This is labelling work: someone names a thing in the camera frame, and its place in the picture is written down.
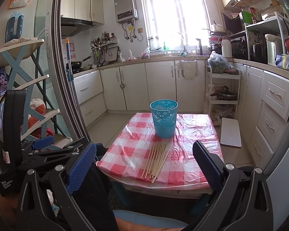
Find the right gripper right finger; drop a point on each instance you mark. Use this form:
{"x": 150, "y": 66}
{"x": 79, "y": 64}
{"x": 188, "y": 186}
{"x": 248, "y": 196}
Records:
{"x": 210, "y": 164}

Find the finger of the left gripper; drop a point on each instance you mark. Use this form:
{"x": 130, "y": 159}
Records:
{"x": 42, "y": 143}

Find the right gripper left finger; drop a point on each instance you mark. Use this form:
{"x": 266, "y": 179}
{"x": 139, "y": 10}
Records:
{"x": 79, "y": 170}

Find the red white checkered tablecloth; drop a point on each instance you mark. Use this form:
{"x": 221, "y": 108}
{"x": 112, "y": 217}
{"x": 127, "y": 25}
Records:
{"x": 138, "y": 157}

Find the blue perforated plastic basket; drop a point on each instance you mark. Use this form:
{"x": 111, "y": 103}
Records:
{"x": 164, "y": 112}

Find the white rolling storage cart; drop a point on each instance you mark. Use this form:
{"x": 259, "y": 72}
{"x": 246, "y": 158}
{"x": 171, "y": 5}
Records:
{"x": 222, "y": 94}

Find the black frying pan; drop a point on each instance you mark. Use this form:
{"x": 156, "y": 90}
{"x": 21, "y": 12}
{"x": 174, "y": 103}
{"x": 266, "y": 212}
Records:
{"x": 78, "y": 64}

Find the blue white folding shelf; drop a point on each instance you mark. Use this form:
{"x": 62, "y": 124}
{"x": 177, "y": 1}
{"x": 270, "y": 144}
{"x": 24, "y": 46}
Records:
{"x": 19, "y": 79}

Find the green vegetable plastic bag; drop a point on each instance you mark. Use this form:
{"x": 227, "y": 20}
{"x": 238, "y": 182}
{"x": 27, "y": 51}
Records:
{"x": 218, "y": 63}

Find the white thermos jug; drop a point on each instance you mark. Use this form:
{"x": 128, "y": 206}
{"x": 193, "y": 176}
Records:
{"x": 226, "y": 48}

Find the black range hood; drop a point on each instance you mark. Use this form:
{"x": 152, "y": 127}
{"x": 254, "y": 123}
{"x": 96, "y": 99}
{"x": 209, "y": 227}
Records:
{"x": 71, "y": 27}

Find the white electric kettle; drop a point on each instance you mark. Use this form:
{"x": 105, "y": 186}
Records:
{"x": 274, "y": 48}

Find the grey gas water heater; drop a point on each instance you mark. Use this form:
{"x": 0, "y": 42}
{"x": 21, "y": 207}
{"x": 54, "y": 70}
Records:
{"x": 126, "y": 11}

